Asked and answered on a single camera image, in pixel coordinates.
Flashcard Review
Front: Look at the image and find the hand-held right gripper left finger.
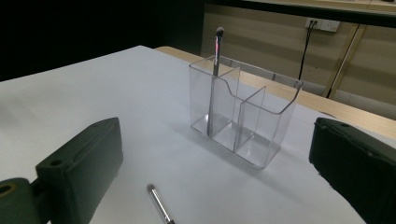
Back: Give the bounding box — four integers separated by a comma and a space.
35, 117, 124, 224

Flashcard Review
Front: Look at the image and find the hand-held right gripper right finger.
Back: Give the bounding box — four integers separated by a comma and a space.
308, 117, 396, 224

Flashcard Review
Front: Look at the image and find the clear plastic organizer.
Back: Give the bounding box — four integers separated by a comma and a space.
189, 55, 304, 171

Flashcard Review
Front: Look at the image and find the black pen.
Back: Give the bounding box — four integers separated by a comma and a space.
205, 26, 226, 138

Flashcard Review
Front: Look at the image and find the wooden table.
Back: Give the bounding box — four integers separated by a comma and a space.
154, 46, 396, 140

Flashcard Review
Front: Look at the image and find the white table sheet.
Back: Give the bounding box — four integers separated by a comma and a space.
0, 45, 396, 224

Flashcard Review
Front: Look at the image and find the black horizontal bar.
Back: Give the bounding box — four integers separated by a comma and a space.
205, 0, 396, 29

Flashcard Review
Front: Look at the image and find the vertical wooden wall strip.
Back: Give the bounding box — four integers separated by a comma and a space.
323, 23, 367, 99

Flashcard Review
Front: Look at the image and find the black wall cable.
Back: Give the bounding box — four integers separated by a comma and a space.
297, 20, 318, 81

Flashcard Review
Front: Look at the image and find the white wall outlet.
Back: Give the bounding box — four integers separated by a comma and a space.
304, 17, 341, 33

